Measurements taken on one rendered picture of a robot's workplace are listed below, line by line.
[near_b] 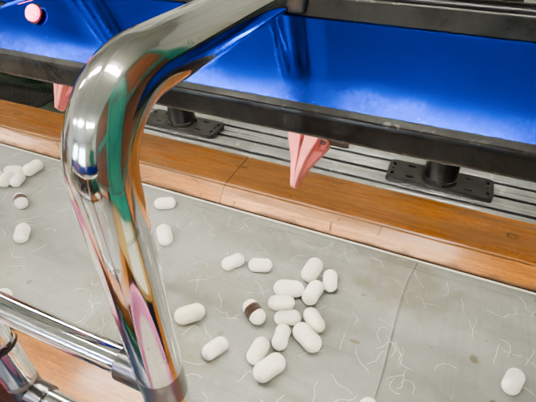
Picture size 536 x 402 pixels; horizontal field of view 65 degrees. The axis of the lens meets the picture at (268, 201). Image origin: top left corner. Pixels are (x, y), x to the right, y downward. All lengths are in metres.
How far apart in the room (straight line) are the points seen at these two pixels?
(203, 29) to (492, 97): 0.14
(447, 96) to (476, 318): 0.39
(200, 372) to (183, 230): 0.23
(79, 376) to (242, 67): 0.35
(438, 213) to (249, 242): 0.28
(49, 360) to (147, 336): 0.33
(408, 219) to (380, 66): 0.43
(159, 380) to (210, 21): 0.16
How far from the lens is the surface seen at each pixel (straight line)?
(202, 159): 0.75
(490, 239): 0.65
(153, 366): 0.20
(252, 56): 0.25
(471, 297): 0.60
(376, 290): 0.56
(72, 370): 0.50
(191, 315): 0.51
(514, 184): 0.97
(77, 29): 0.33
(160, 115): 1.11
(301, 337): 0.49
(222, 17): 0.18
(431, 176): 0.87
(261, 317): 0.50
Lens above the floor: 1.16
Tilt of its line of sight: 38 degrees down
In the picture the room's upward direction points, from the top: straight up
